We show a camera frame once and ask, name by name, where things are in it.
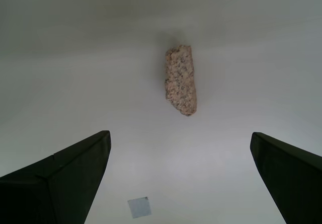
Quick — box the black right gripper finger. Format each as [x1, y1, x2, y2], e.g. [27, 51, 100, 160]
[250, 132, 322, 224]
[0, 130, 111, 224]

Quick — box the grey tape marker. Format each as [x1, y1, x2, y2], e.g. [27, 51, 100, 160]
[127, 196, 152, 219]

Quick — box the speckled pinkish rock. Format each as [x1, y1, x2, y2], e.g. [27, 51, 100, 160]
[165, 44, 198, 117]

